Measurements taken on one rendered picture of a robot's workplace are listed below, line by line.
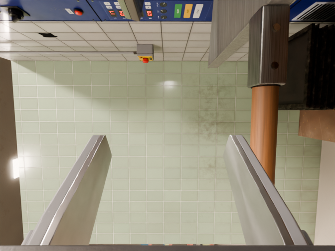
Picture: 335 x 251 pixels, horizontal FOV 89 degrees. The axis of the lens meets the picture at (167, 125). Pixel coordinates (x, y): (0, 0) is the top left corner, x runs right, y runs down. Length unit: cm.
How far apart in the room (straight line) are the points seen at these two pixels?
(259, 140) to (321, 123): 87
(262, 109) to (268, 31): 9
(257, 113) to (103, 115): 139
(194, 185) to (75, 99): 125
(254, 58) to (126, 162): 140
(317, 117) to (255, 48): 89
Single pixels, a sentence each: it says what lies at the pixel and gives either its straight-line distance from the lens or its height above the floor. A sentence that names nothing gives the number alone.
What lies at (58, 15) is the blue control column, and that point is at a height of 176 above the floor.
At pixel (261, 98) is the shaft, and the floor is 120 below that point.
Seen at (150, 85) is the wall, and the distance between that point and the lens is 146.
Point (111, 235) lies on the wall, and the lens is 188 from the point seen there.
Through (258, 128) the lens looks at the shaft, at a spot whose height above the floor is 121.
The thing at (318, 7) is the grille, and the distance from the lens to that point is 94.
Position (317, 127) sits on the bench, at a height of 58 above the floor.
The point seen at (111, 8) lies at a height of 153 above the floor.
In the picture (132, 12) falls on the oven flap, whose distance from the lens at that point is 56.
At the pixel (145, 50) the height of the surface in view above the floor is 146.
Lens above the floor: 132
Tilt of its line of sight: level
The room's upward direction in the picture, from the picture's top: 90 degrees counter-clockwise
